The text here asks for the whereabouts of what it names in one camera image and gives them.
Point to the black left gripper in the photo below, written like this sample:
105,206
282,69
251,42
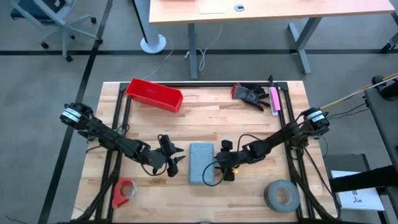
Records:
169,165

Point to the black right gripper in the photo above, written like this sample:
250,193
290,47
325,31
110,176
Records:
230,157

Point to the grey plastic tool case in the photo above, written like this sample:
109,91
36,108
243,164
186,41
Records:
200,163

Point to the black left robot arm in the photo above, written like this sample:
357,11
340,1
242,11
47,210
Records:
105,137

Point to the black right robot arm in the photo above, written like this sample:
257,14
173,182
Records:
280,137

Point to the red plastic bin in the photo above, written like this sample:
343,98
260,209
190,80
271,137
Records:
152,93

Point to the red tape dispenser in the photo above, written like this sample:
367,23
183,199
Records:
118,194

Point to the small black clamp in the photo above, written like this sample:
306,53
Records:
271,81

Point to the column with white round base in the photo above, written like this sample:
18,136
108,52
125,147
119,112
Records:
152,43

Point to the black flat bar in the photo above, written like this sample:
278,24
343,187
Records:
360,180

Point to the white pole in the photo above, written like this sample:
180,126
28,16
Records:
348,97

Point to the white printed paper sheet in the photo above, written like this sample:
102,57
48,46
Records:
360,199

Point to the white flat pad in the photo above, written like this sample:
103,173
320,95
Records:
211,8

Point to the grey round desk grommet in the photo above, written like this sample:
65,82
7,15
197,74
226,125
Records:
239,8

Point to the wooden desk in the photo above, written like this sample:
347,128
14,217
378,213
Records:
280,9

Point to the black side table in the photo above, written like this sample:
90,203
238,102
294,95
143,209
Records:
385,124

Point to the grey office chair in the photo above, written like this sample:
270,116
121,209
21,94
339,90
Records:
62,28

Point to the yellow pole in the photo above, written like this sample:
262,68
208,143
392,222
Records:
388,76

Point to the dark desk leg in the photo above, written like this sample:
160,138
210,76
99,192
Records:
390,45

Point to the grey duct tape roll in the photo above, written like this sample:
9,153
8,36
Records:
272,199

